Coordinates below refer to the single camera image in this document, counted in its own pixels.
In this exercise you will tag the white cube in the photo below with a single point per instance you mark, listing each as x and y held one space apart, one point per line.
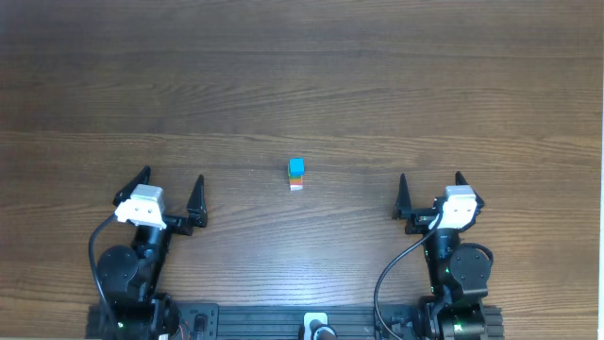
296 188

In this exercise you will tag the mounting rail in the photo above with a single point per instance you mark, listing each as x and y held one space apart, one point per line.
264 323

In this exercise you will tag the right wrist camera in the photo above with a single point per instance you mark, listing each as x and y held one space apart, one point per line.
458 205

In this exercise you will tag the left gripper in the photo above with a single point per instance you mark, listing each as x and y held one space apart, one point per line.
179 224

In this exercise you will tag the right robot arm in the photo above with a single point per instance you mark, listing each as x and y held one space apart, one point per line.
460 274

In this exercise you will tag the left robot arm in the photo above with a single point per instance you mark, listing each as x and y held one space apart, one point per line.
127 274

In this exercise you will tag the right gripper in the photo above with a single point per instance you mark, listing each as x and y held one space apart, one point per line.
420 221

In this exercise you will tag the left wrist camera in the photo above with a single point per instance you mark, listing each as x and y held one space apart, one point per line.
141 205

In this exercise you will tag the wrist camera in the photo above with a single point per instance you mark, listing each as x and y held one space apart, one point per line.
458 205
141 205

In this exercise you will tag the green cube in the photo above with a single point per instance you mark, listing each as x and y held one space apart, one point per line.
296 176

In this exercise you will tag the blue cube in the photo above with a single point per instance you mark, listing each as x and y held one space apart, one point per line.
296 166

